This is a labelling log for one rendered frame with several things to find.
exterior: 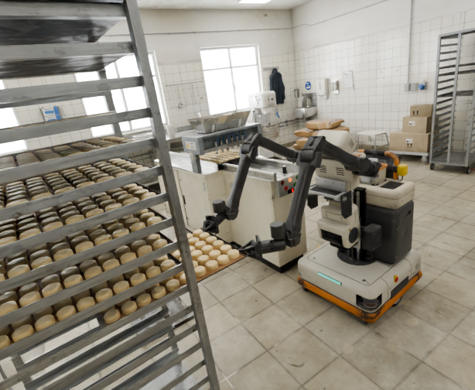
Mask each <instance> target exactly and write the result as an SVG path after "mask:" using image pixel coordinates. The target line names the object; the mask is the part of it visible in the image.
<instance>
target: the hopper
mask: <svg viewBox="0 0 475 390"><path fill-rule="evenodd" d="M230 113H231V114H230ZM250 113H251V110H240V111H229V112H224V113H220V114H215V115H208V116H204V117H199V118H192V119H188V120H187V121H188V122H189V123H190V124H191V125H192V127H193V128H194V130H195V131H196V133H197V134H209V133H213V132H219V131H223V130H226V129H230V128H236V127H240V126H243V125H246V122H247V120H248V117H249V115H250Z"/></svg>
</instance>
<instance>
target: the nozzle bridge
mask: <svg viewBox="0 0 475 390"><path fill-rule="evenodd" d="M243 129H244V130H243ZM233 132H234V133H233ZM239 132H240V138H239ZM244 132H245V136H244ZM251 132H254V133H261V134H262V130H261V123H246V125H243V126H240V127H236V128H230V129H226V130H223V131H219V132H213V133H209V134H197V133H193V134H189V135H183V136H181V137H182V141H183V148H184V152H186V153H189V154H190V161H191V165H192V169H193V172H195V173H202V169H201V164H200V157H199V156H202V155H205V153H208V152H214V151H217V150H220V149H226V148H229V147H231V146H235V145H240V144H243V143H244V141H245V140H246V138H247V137H248V136H249V135H250V133H251ZM241 133H243V136H244V140H241ZM228 134H229V141H228V144H227V145H226V141H225V137H227V140H228ZM236 135H237V136H238V138H239V139H238V142H237V139H236ZM223 136H224V142H223V145H220V139H221V140H222V141H223ZM231 136H232V138H233V139H234V143H231ZM217 138H218V143H217V147H215V144H214V140H216V142H217Z"/></svg>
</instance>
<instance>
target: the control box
mask: <svg viewBox="0 0 475 390"><path fill-rule="evenodd" d="M297 175H299V172H297V173H293V174H291V175H288V176H285V177H282V178H280V179H277V181H276V182H275V183H276V191H277V197H279V198H280V197H284V196H285V195H288V194H289V190H290V193H293V192H294V190H295V186H294V183H296V181H297V179H296V176H297ZM289 178H292V181H291V182H289ZM282 181H284V184H283V185H282V184H281V182H282ZM285 186H287V187H288V189H287V190H285ZM292 189H293V190H292ZM292 191H293V192H292Z"/></svg>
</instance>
